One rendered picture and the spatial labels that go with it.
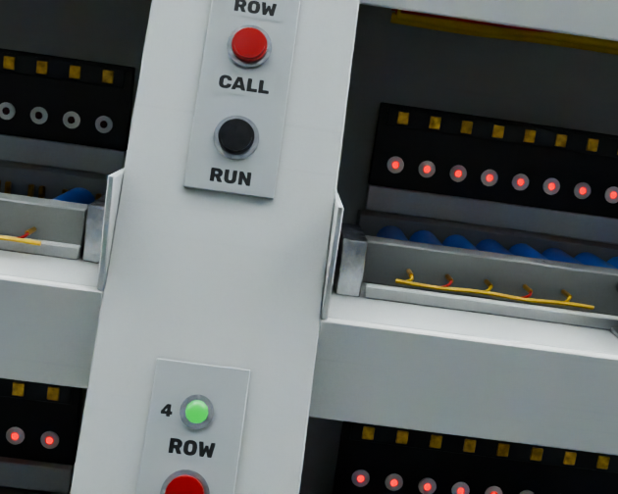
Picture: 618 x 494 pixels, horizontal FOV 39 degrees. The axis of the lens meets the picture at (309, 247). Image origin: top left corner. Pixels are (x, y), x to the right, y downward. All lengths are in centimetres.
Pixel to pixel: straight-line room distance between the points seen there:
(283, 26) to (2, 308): 18
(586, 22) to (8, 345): 31
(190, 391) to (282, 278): 6
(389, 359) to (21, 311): 16
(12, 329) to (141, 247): 7
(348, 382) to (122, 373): 10
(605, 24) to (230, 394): 25
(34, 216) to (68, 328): 7
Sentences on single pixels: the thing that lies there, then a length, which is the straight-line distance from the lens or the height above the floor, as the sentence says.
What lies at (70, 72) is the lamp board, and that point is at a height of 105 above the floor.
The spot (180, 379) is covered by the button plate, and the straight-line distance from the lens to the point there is 38.
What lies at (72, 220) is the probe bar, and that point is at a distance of 44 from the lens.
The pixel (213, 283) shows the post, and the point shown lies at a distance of 38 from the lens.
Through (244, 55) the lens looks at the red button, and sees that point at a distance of 40.
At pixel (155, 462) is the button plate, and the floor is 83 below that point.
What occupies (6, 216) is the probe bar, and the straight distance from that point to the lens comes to 45.
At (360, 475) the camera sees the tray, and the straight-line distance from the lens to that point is 55.
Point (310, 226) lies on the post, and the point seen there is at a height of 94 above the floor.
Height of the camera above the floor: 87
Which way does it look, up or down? 10 degrees up
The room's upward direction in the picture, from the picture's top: 7 degrees clockwise
